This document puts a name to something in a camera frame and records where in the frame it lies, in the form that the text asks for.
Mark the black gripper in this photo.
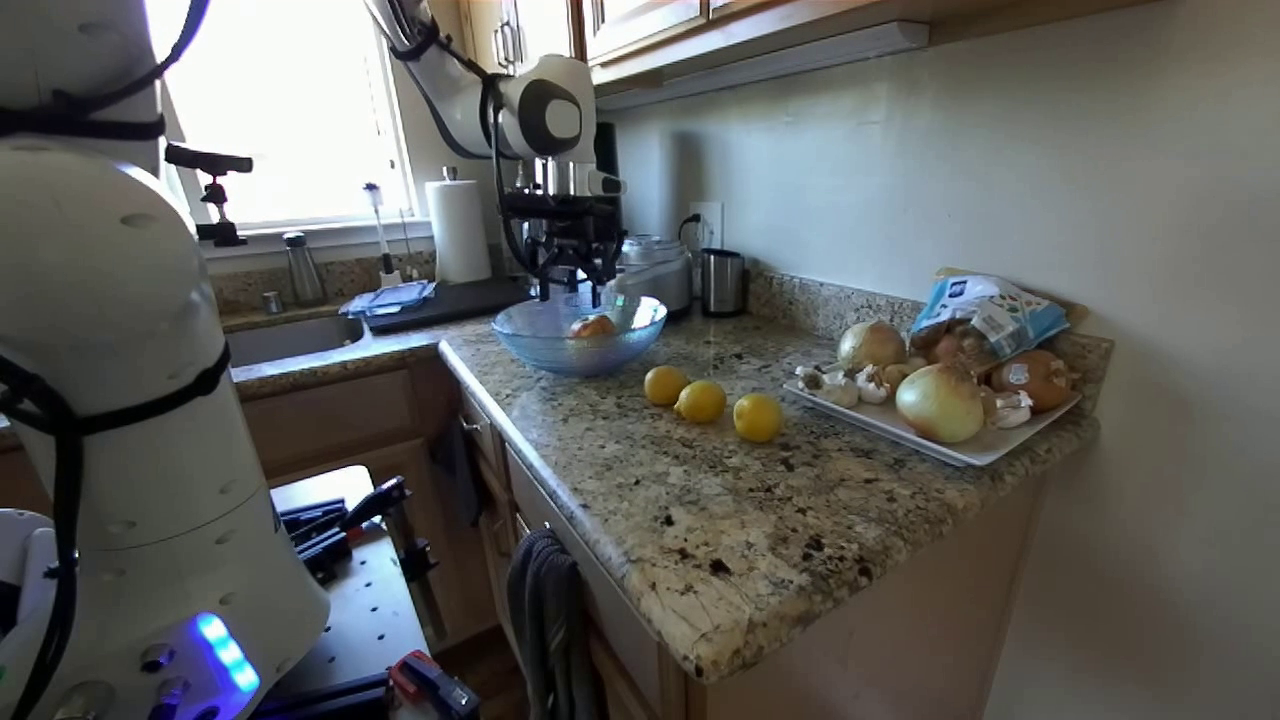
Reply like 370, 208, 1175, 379
538, 193, 628, 302

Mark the yellow lemon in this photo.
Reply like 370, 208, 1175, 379
728, 389, 789, 447
641, 358, 693, 411
672, 374, 734, 430

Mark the clear glass bowl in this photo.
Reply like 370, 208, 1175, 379
489, 287, 672, 379

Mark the silver kitchen appliance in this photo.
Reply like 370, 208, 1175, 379
609, 231, 699, 318

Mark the black soda maker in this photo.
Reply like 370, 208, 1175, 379
589, 116, 628, 202

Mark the white paper towel roll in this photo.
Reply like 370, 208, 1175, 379
419, 166, 497, 287

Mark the black ribbed drying mat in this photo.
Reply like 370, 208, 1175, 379
365, 272, 538, 334

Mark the steel mug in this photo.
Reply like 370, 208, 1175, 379
697, 245, 753, 322

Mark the blue cloth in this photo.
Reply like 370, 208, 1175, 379
336, 274, 441, 322

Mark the white dish brush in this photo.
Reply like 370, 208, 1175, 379
361, 180, 401, 287

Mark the wooden base cabinet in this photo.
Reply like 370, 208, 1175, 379
232, 347, 697, 720

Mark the white mushroom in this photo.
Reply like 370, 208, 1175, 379
811, 369, 866, 411
987, 389, 1042, 430
854, 358, 899, 409

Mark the kitchen sink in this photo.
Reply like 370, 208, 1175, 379
225, 308, 370, 372

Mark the yellow onion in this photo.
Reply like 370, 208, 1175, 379
891, 358, 992, 450
834, 317, 911, 374

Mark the bright window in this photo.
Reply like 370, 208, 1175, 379
146, 0, 419, 236

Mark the grey hanging towel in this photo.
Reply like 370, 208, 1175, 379
501, 526, 611, 720

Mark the brown mushroom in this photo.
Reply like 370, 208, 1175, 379
992, 347, 1082, 415
929, 329, 997, 379

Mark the black perforated cart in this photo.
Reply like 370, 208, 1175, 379
255, 456, 463, 720

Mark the blue white food bag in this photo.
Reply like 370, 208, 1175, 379
910, 267, 1082, 364

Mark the red blue tool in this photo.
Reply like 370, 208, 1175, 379
381, 646, 489, 720

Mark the white rectangular plate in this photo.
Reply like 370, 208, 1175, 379
782, 354, 1087, 471

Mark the white wall outlet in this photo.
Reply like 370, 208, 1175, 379
684, 196, 728, 251

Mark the wooden wall cabinet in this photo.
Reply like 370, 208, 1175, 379
452, 0, 1164, 116

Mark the black camera stand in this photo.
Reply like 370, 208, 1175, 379
159, 140, 255, 251

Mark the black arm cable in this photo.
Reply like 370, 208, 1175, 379
0, 0, 516, 720

